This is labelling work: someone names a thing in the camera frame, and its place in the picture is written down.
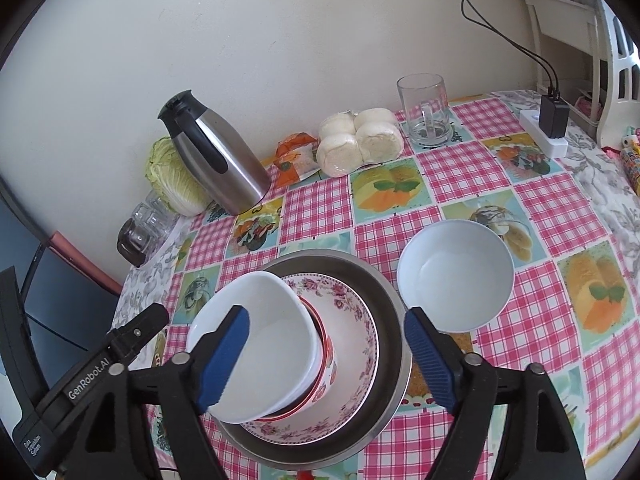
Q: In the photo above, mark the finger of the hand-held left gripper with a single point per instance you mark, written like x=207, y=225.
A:
x=145, y=325

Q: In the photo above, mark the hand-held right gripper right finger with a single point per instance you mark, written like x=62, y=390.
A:
x=425, y=350

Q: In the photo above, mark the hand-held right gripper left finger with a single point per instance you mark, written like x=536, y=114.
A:
x=225, y=355

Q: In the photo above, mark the large stainless steel plate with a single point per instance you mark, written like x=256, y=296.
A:
x=387, y=330

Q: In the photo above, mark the white bowl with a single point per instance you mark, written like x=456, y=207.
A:
x=280, y=340
x=455, y=280

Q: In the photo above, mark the floral rimmed white plate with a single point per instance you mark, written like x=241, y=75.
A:
x=355, y=355

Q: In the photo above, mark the red rimmed ceramic bowl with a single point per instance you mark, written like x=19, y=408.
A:
x=327, y=365

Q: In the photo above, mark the clear glass cup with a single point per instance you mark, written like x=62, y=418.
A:
x=135, y=245
x=157, y=220

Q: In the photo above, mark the dark blue furniture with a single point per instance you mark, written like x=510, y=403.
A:
x=60, y=300

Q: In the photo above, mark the napa cabbage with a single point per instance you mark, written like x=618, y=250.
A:
x=170, y=180

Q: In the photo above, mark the pink checked tablecloth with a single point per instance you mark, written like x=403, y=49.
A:
x=320, y=210

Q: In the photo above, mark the stainless steel thermos jug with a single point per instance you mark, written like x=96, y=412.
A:
x=225, y=165

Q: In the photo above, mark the orange snack packet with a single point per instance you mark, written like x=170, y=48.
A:
x=295, y=160

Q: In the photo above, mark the bag of steamed buns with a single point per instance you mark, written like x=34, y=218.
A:
x=360, y=145

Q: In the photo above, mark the white power strip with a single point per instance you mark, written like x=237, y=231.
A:
x=545, y=149

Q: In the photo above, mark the clear glass mug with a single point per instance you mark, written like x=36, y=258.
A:
x=425, y=110

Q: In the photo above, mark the black power adapter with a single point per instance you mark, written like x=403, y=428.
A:
x=552, y=115

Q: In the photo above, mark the pink packet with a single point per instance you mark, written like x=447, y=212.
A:
x=587, y=105

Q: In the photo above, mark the white plastic basket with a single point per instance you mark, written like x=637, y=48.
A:
x=612, y=60

